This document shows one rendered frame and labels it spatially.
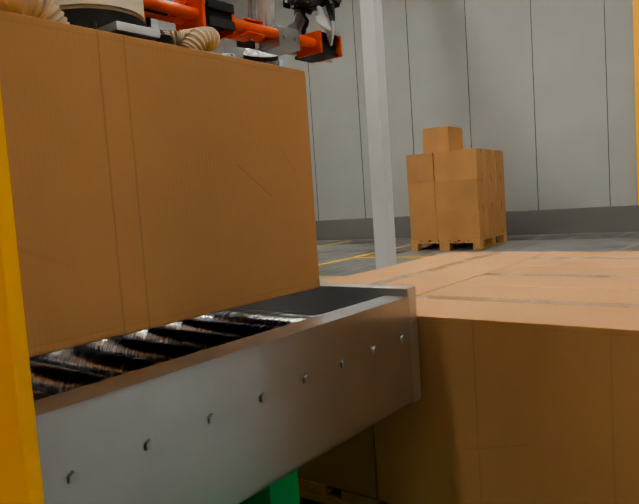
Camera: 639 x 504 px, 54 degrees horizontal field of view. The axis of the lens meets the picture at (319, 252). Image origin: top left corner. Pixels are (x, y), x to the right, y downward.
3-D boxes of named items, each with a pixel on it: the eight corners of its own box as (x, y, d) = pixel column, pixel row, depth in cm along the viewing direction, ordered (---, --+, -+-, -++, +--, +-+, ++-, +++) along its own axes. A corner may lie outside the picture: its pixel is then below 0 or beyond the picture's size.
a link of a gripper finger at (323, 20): (317, 42, 143) (303, 8, 144) (333, 46, 147) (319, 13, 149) (327, 34, 141) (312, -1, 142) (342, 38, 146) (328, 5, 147)
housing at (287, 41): (280, 45, 135) (279, 24, 134) (258, 52, 139) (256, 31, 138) (301, 50, 140) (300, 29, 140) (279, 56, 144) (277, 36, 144)
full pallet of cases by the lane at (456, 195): (480, 250, 829) (474, 117, 815) (410, 251, 885) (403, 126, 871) (507, 241, 929) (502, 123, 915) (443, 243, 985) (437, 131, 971)
